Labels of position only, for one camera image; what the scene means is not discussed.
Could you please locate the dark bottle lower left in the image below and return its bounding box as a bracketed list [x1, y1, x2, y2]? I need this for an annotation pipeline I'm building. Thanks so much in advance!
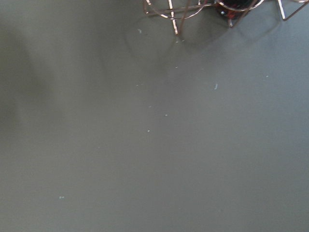
[215, 0, 264, 20]

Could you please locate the copper wire bottle rack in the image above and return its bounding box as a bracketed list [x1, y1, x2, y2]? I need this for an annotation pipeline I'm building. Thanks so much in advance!
[142, 0, 309, 36]

